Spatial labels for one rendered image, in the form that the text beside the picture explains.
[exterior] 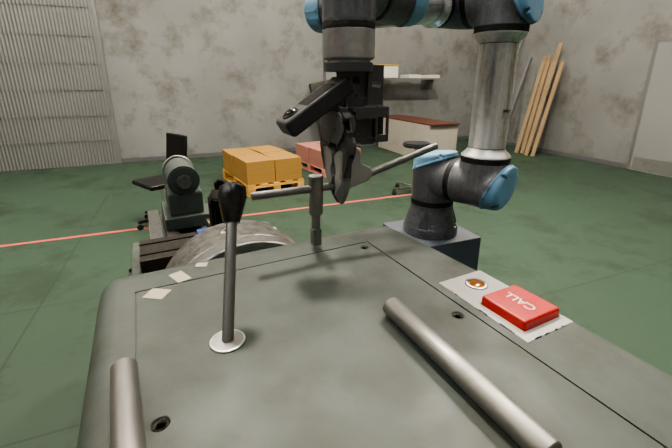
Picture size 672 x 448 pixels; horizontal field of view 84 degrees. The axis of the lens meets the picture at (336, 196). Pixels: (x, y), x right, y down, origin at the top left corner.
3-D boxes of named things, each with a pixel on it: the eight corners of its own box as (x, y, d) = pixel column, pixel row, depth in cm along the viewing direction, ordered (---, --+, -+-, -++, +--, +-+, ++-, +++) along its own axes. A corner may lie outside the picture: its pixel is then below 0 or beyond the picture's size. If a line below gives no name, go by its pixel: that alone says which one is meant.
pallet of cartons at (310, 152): (364, 173, 643) (364, 149, 631) (317, 178, 608) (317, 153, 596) (334, 160, 747) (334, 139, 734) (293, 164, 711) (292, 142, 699)
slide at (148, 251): (272, 248, 138) (271, 236, 137) (141, 274, 119) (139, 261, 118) (258, 231, 153) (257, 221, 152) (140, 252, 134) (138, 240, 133)
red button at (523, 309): (558, 322, 43) (561, 307, 42) (522, 338, 40) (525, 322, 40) (513, 297, 48) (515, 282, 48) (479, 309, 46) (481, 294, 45)
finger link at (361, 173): (376, 204, 60) (377, 146, 57) (343, 210, 57) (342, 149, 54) (365, 199, 62) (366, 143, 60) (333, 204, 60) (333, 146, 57)
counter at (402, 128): (401, 144, 929) (403, 114, 907) (456, 160, 746) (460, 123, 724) (377, 146, 905) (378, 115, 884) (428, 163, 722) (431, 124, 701)
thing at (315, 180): (312, 248, 59) (312, 177, 56) (307, 243, 61) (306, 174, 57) (325, 245, 60) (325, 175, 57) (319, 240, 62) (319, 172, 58)
